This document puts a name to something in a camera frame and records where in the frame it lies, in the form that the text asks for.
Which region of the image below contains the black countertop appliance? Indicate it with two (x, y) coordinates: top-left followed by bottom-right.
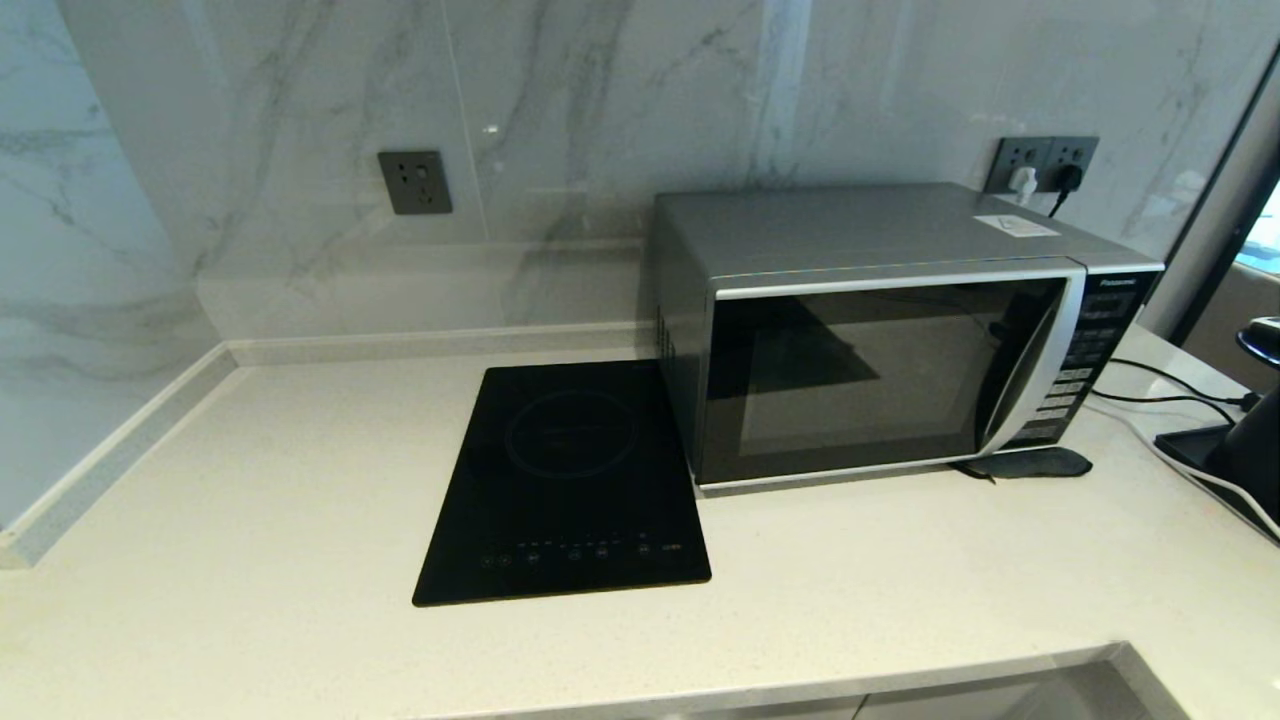
(1153, 316), (1280, 536)

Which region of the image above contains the dark blue rubber mat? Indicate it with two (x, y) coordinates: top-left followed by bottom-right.
(955, 447), (1093, 483)

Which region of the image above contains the thin black power cable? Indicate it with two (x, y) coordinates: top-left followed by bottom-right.
(1090, 390), (1239, 426)
(1108, 357), (1263, 411)

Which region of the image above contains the silver microwave oven body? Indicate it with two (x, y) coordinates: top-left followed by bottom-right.
(653, 183), (1166, 491)

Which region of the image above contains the black induction cooktop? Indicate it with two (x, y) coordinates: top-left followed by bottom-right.
(412, 360), (712, 608)

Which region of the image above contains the grey double wall socket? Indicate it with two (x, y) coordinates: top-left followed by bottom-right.
(985, 136), (1100, 196)

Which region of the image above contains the grey single wall socket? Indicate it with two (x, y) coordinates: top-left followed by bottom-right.
(378, 150), (453, 216)

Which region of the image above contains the black vertical frame strip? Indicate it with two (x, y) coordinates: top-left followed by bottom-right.
(1163, 45), (1280, 311)

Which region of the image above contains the white power cable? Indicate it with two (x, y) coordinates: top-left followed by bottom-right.
(1100, 400), (1280, 536)

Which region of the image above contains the white paper sheet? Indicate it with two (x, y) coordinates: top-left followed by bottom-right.
(973, 214), (1061, 239)

